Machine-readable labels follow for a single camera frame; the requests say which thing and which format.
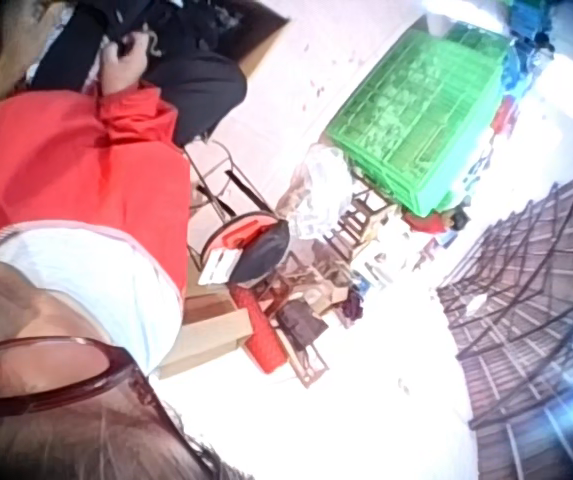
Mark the person's right hand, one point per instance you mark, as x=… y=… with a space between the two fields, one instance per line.
x=126 y=65

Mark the person's right fingers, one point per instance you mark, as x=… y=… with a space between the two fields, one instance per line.
x=136 y=42

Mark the black garment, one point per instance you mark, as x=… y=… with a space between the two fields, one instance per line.
x=73 y=35

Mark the person's legs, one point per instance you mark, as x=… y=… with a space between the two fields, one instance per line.
x=201 y=87

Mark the brown cardboard box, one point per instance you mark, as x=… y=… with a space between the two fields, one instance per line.
x=258 y=47

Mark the clear plastic bags heap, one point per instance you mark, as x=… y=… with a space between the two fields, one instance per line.
x=318 y=185

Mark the round red black stool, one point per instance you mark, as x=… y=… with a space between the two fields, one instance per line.
x=253 y=245

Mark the wooden stool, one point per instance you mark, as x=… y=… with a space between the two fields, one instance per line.
x=356 y=220

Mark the green plastic crate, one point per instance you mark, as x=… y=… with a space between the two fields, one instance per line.
x=416 y=115

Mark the flat cardboard box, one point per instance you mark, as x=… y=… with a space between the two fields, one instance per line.
x=206 y=335

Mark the red mesh basket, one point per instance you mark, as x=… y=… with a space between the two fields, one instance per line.
x=261 y=330

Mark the dark brown bag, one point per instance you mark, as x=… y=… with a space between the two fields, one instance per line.
x=301 y=322

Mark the red cloth bundle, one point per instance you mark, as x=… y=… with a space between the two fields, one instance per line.
x=428 y=222

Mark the heap of blue goods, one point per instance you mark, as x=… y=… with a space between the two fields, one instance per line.
x=521 y=55

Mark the white plastic container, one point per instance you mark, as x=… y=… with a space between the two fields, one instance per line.
x=568 y=87

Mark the metal bar gate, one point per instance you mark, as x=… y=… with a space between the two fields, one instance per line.
x=531 y=310

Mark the metal frame chair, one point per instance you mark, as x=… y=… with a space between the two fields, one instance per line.
x=216 y=175

